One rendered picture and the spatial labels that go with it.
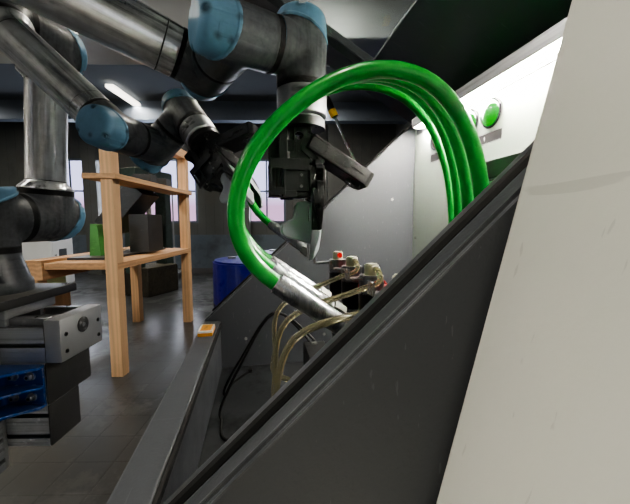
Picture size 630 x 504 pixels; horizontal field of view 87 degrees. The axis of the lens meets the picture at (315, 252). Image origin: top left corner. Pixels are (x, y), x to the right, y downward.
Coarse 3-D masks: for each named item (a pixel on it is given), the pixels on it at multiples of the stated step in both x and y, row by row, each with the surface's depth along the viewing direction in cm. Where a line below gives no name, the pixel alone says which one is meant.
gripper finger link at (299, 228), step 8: (304, 200) 50; (296, 208) 49; (304, 208) 49; (296, 216) 49; (304, 216) 50; (288, 224) 49; (296, 224) 50; (304, 224) 50; (288, 232) 50; (296, 232) 50; (304, 232) 50; (312, 232) 49; (320, 232) 50; (304, 240) 50; (312, 240) 50; (312, 248) 51; (312, 256) 52
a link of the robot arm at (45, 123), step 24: (48, 24) 75; (72, 48) 81; (24, 96) 78; (48, 96) 79; (24, 120) 79; (48, 120) 79; (24, 144) 80; (48, 144) 80; (24, 168) 80; (48, 168) 81; (24, 192) 79; (48, 192) 80; (72, 192) 85; (48, 216) 79; (72, 216) 86; (48, 240) 84
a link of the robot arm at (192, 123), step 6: (198, 114) 70; (186, 120) 69; (192, 120) 69; (198, 120) 69; (204, 120) 70; (210, 120) 72; (180, 126) 70; (186, 126) 69; (192, 126) 68; (198, 126) 68; (204, 126) 69; (210, 126) 69; (180, 132) 70; (186, 132) 69; (192, 132) 68; (186, 138) 69; (186, 144) 70
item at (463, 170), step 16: (368, 80) 35; (384, 80) 36; (400, 80) 36; (432, 96) 36; (448, 128) 37; (464, 160) 38; (464, 176) 38; (464, 192) 38; (288, 272) 35; (304, 288) 36; (336, 304) 37
